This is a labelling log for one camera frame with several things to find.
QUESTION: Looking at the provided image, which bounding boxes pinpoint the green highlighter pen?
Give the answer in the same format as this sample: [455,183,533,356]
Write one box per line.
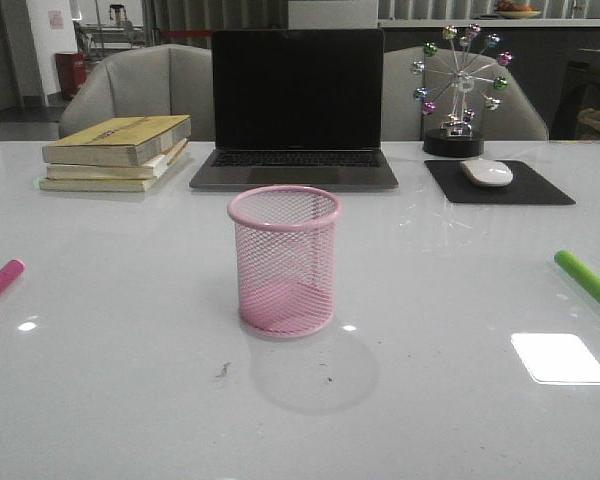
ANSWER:
[554,250,600,304]

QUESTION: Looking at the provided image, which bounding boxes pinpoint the pink mesh pen holder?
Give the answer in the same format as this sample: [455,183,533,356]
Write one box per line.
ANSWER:
[227,185,341,338]

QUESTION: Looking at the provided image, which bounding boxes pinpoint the grey laptop computer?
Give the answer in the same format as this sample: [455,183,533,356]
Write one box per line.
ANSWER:
[190,29,398,191]

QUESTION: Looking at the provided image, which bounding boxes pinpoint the middle white book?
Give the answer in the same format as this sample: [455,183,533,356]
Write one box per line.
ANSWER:
[46,139,188,180]

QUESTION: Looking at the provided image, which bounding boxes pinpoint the right grey armchair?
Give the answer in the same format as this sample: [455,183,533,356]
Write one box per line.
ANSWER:
[381,46,549,141]

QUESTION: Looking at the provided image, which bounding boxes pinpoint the grey armchair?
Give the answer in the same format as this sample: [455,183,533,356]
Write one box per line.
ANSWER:
[381,46,549,141]
[58,44,215,141]

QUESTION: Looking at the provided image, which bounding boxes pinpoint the white computer mouse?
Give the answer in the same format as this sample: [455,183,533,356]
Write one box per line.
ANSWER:
[460,159,514,187]

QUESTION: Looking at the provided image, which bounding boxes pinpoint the top yellow book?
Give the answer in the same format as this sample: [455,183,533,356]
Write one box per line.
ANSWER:
[42,115,191,167]

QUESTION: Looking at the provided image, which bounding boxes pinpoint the left grey armchair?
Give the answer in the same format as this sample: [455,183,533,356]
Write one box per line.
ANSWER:
[58,44,215,141]

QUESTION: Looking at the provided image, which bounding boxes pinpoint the bottom pale book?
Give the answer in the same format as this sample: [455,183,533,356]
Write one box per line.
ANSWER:
[38,151,190,193]

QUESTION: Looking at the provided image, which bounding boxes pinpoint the ferris wheel desk ornament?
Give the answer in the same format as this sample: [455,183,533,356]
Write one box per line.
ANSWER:
[411,23,514,158]

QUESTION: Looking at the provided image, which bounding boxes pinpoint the black mouse pad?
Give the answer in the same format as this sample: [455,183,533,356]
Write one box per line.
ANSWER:
[424,160,575,206]

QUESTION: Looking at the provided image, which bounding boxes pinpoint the red bin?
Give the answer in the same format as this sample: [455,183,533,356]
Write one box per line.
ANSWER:
[55,52,87,100]

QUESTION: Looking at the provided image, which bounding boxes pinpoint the fruit bowl on counter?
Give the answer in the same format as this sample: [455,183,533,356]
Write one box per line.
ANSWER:
[494,0,540,19]

